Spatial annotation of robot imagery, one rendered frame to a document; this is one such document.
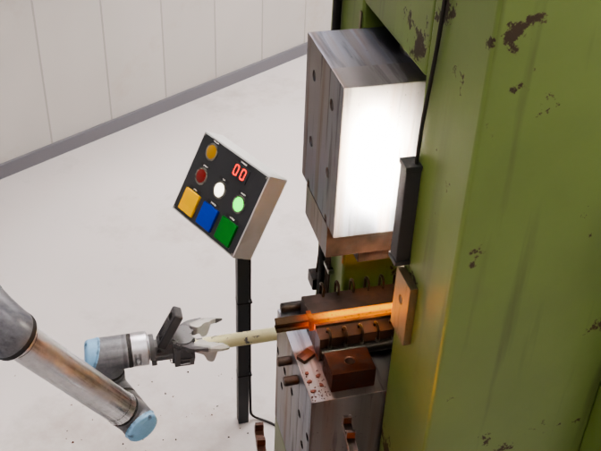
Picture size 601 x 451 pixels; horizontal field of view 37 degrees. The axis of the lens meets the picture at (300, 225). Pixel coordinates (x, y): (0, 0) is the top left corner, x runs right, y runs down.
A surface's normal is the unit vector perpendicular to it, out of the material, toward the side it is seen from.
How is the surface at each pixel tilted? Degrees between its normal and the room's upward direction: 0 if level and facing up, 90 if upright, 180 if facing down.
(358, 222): 90
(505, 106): 90
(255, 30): 90
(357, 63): 0
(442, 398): 90
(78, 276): 0
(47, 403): 0
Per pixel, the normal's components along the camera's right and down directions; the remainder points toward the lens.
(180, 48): 0.72, 0.43
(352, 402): 0.25, 0.57
